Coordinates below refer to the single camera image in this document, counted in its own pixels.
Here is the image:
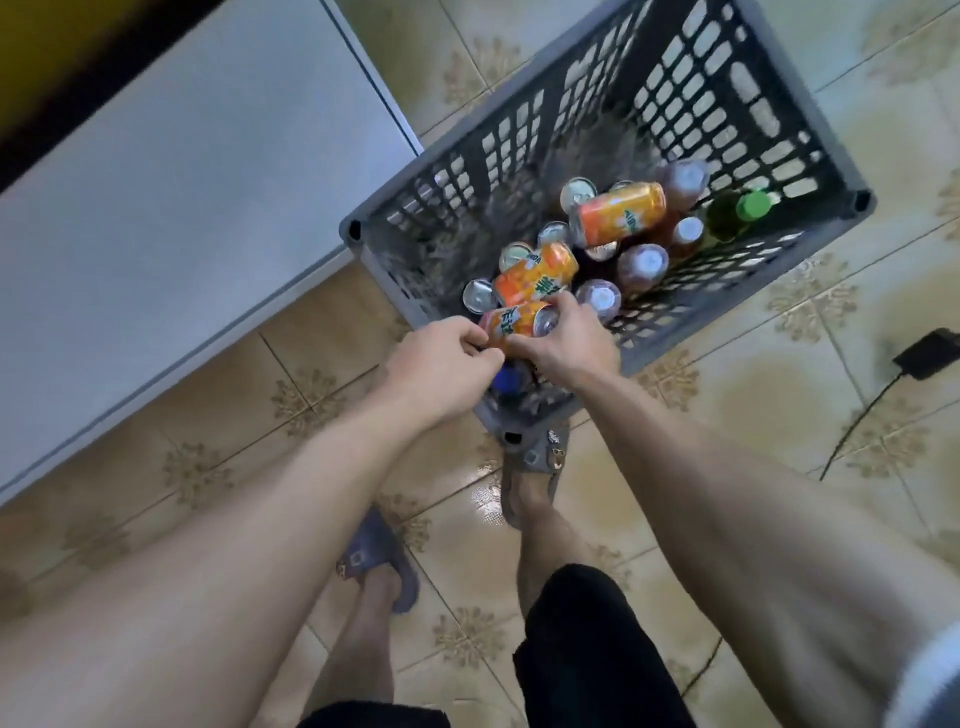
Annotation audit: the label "person's left hand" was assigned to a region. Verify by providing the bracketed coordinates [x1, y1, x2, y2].
[372, 315, 507, 437]

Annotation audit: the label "person's right forearm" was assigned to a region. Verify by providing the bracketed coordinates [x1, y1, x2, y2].
[577, 375, 960, 728]

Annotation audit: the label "person's grey sleeve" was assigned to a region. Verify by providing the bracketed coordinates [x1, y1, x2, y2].
[885, 622, 960, 728]

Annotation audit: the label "person's black shorts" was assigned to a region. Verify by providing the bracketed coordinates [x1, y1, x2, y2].
[297, 562, 699, 728]

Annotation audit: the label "cola bottle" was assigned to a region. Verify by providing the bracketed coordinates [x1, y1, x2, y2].
[492, 360, 539, 404]

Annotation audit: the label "white metal shelf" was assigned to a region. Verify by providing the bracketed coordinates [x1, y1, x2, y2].
[0, 0, 422, 504]

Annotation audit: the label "drinks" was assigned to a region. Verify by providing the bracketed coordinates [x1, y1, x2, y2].
[577, 157, 714, 324]
[460, 175, 602, 320]

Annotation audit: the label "person's right hand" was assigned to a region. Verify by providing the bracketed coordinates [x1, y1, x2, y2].
[502, 289, 624, 395]

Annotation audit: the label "black cable with adapter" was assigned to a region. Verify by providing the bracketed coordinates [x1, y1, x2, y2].
[817, 327, 960, 482]

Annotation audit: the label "grey plastic crate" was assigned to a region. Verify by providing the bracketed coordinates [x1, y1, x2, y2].
[340, 0, 878, 437]

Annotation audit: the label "person's left forearm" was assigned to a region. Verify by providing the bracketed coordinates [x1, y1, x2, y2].
[0, 397, 452, 728]

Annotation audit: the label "person's leg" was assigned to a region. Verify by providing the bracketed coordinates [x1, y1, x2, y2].
[307, 567, 404, 707]
[517, 502, 609, 599]

